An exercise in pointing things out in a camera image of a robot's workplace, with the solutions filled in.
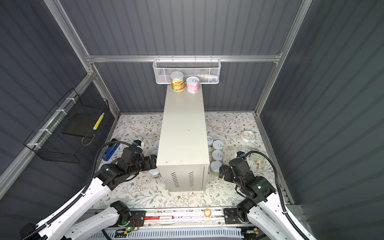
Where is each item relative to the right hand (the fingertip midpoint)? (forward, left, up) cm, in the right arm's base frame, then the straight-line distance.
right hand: (228, 171), depth 76 cm
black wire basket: (+13, +80, +17) cm, 83 cm away
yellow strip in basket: (+17, +68, +17) cm, 72 cm away
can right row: (+21, +3, -7) cm, 22 cm away
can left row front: (+2, +40, -6) cm, 41 cm away
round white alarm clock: (+30, -19, -10) cm, 37 cm away
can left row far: (+21, +43, -7) cm, 48 cm away
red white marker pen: (-19, +34, -12) cm, 41 cm away
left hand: (+5, +40, +4) cm, 40 cm away
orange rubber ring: (-18, +12, -14) cm, 25 cm away
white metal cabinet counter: (-1, +21, +22) cm, 30 cm away
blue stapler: (+18, +73, -9) cm, 76 cm away
